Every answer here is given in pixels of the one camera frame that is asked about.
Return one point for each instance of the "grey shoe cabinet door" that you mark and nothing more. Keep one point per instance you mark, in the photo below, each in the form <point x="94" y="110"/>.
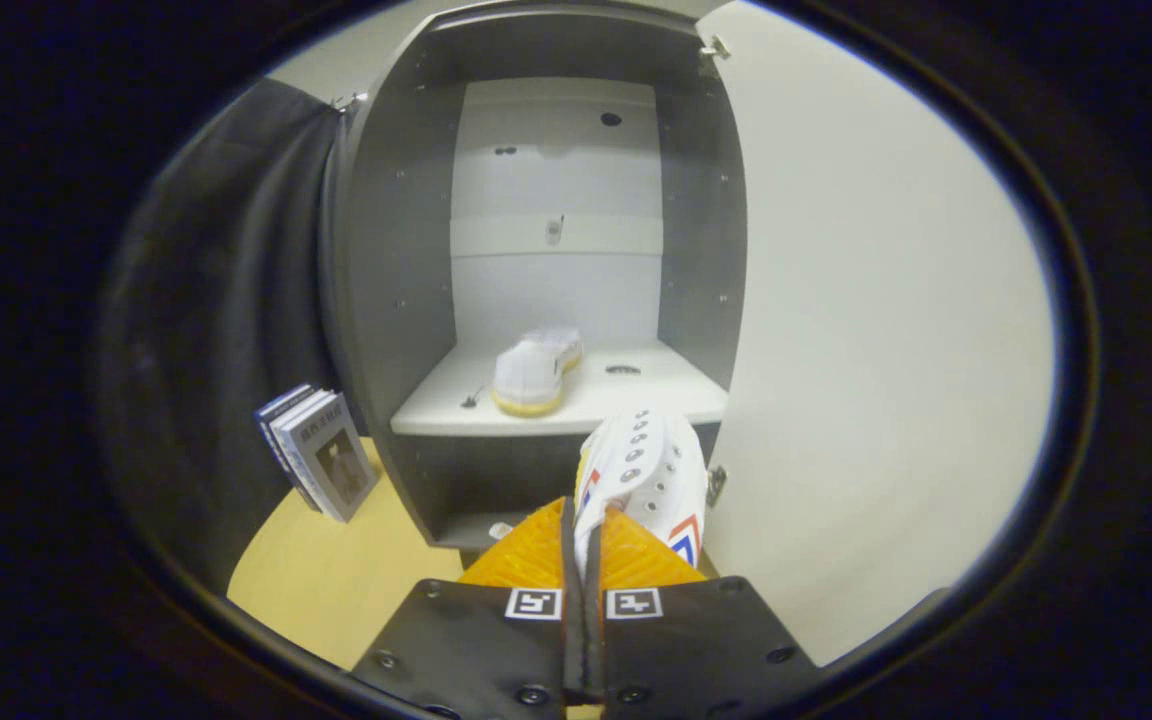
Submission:
<point x="886" y="350"/>

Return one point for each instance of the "grey cover book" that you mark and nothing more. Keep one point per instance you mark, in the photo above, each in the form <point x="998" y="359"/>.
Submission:
<point x="341" y="462"/>

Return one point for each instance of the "black backdrop cloth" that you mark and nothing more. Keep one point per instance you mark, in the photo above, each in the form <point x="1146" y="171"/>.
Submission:
<point x="216" y="320"/>

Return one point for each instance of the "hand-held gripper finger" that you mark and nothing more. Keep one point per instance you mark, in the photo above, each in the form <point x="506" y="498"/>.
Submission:
<point x="596" y="640"/>
<point x="572" y="640"/>

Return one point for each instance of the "grey shoe cabinet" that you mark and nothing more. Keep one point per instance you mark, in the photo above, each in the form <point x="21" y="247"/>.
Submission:
<point x="396" y="280"/>

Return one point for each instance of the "blue spine book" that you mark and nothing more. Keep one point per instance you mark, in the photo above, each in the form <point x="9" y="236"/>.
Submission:
<point x="268" y="418"/>

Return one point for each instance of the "white shoe with yellow sole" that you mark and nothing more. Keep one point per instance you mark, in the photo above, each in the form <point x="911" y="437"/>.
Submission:
<point x="531" y="375"/>

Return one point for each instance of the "white spine book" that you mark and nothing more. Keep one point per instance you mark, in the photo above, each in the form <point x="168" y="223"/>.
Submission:
<point x="288" y="425"/>

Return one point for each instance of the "white shoe with striped side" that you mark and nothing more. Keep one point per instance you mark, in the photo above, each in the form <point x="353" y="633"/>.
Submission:
<point x="651" y="460"/>

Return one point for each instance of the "metal door hinge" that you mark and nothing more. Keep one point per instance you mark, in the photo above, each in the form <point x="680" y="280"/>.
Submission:
<point x="715" y="484"/>
<point x="714" y="47"/>

